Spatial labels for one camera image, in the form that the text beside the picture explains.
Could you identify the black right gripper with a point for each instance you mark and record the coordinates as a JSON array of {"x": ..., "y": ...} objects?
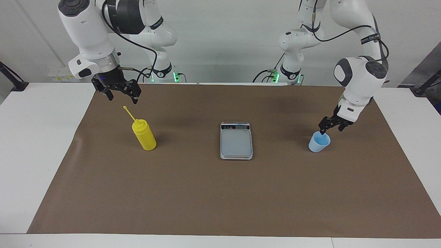
[{"x": 108, "y": 82}]

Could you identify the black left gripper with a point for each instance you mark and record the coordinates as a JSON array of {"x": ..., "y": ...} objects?
[{"x": 339, "y": 120}]

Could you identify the light blue plastic cup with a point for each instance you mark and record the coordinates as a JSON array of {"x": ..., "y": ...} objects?
[{"x": 318, "y": 144}]

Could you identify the yellow squeeze bottle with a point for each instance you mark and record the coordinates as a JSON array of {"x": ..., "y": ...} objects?
[{"x": 145, "y": 137}]

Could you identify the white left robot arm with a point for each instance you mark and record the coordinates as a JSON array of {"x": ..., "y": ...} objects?
[{"x": 360, "y": 77}]

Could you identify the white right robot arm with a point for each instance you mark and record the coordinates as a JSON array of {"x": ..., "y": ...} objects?
[{"x": 86, "y": 31}]

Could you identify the silver digital kitchen scale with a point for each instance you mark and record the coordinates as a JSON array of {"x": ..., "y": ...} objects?
[{"x": 236, "y": 143}]

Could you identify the white power strip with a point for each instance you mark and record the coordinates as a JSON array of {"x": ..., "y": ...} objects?
[{"x": 60, "y": 76}]

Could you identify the dark grey panel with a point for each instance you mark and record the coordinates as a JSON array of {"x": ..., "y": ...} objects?
[{"x": 427, "y": 65}]

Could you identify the brown paper table mat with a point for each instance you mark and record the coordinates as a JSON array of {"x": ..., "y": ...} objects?
[{"x": 224, "y": 196}]

